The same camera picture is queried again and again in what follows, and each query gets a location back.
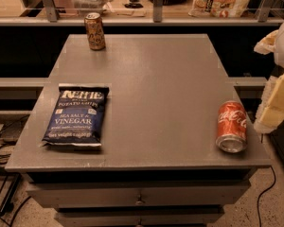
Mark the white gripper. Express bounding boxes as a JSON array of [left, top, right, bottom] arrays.
[[254, 22, 284, 133]]

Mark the blue Kettle chips bag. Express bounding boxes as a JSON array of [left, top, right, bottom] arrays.
[[43, 84, 110, 148]]

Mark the grey metal railing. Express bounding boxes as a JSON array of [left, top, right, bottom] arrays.
[[0, 0, 284, 26]]

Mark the black cables left floor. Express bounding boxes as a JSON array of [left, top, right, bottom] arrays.
[[0, 115, 31, 227]]

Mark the red Coca-Cola can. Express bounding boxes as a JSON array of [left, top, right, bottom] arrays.
[[216, 101, 247, 153]]

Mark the lower drawer knob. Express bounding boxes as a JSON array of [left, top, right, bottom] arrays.
[[135, 222, 145, 227]]

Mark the colourful snack bag background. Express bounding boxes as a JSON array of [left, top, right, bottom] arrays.
[[188, 0, 250, 18]]

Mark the gold beverage can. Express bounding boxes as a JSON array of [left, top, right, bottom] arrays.
[[84, 12, 106, 50]]

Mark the black cable right floor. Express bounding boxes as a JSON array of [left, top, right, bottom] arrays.
[[256, 166, 277, 227]]

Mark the drawer knob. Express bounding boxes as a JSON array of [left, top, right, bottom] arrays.
[[135, 195, 145, 206], [135, 222, 145, 227]]

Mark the upper drawer knob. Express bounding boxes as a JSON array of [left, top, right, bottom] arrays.
[[135, 195, 145, 206]]

